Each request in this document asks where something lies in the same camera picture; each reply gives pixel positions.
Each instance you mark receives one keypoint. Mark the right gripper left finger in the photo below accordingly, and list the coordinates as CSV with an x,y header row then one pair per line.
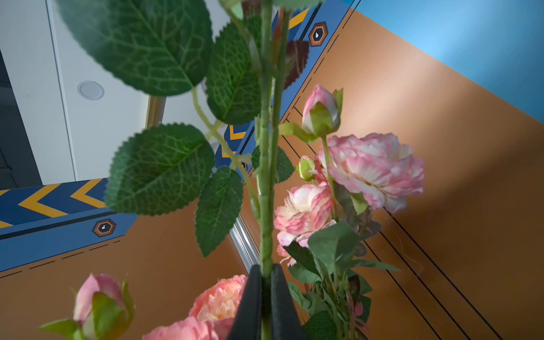
x,y
248,320

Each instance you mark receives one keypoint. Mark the left aluminium corner post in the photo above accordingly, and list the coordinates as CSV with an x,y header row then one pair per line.
x,y
244,243

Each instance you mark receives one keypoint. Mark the pink multi bloom stem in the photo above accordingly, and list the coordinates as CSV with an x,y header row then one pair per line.
x,y
167,48

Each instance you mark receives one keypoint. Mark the peach double bloom stem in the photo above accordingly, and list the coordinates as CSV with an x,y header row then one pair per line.
x,y
105,309

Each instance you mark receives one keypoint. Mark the pale pink double stem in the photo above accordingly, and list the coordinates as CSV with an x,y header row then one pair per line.
x,y
323,224

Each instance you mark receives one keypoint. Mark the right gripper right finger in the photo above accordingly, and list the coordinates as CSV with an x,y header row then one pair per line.
x,y
285,324

